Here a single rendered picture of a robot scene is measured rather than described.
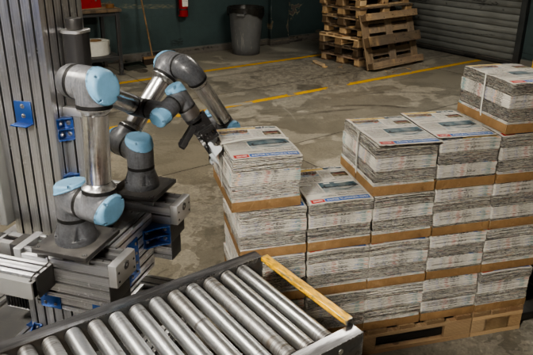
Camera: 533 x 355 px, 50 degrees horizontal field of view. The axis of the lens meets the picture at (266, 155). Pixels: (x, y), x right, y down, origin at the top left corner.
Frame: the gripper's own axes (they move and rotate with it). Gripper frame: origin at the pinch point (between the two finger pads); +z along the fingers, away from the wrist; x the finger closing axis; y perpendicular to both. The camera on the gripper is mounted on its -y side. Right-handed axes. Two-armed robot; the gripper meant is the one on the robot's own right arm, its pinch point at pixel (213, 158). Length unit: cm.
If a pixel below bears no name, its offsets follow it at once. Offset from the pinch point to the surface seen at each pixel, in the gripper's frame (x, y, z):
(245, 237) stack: -19.3, -5.9, 28.7
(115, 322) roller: -73, -47, -4
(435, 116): 9, 97, 46
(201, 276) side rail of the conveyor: -56, -22, 9
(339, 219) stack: -19, 31, 47
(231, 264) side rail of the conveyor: -52, -12, 15
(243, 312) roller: -78, -14, 14
